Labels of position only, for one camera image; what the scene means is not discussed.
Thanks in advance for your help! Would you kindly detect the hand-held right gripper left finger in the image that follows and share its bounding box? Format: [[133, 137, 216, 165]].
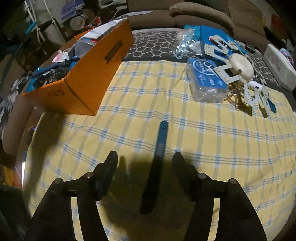
[[24, 151, 118, 241]]

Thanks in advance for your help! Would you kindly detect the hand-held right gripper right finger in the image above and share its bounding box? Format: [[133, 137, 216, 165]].
[[172, 152, 267, 241]]

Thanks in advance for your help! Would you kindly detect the blue bar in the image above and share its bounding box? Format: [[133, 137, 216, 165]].
[[140, 120, 169, 215]]

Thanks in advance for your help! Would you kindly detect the clear plastic box blue label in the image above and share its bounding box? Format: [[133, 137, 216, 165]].
[[186, 58, 229, 103]]

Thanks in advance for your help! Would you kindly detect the orange cardboard box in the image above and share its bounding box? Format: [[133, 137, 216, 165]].
[[22, 18, 134, 116]]

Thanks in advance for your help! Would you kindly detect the clear plastic bag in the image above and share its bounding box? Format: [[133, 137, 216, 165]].
[[173, 29, 205, 59]]

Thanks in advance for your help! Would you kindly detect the blue printed carton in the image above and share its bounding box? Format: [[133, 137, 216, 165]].
[[199, 25, 234, 58]]

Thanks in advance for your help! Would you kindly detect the silver foil packet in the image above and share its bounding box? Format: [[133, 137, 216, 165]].
[[74, 37, 99, 58]]

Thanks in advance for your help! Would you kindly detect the black grey patterned mat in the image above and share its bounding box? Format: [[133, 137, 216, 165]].
[[125, 29, 285, 88]]

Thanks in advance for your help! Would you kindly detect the white rectangular box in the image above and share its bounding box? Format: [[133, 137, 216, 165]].
[[264, 44, 296, 92]]

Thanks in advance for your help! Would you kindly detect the round printed tin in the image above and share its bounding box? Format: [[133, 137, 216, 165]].
[[69, 16, 85, 30]]

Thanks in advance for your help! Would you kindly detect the pastel round toy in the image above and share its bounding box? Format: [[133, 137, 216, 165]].
[[280, 49, 295, 65]]

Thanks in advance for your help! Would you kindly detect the brown sofa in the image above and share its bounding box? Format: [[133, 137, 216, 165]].
[[127, 0, 266, 47]]

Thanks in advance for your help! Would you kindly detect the brown sofa cushion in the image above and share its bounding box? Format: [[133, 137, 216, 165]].
[[169, 2, 235, 29]]

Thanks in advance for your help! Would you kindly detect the white metal rack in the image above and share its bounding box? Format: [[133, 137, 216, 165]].
[[25, 0, 65, 42]]

